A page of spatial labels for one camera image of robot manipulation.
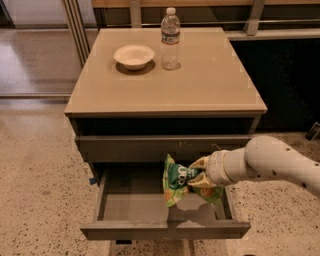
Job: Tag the open middle drawer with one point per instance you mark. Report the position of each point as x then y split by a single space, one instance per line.
131 206

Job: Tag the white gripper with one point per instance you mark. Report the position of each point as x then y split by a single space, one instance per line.
216 168

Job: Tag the blue tape piece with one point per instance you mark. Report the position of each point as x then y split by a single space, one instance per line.
92 181

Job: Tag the closed top drawer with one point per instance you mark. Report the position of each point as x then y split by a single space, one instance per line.
154 148

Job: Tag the grey drawer cabinet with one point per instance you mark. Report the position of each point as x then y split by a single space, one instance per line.
210 94

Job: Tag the green rice chip bag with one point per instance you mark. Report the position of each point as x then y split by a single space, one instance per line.
175 187

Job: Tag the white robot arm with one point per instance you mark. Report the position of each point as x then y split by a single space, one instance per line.
264 158

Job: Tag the white paper bowl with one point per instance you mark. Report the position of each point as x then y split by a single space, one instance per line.
134 57

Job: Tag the clear plastic water bottle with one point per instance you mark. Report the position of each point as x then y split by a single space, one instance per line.
170 39

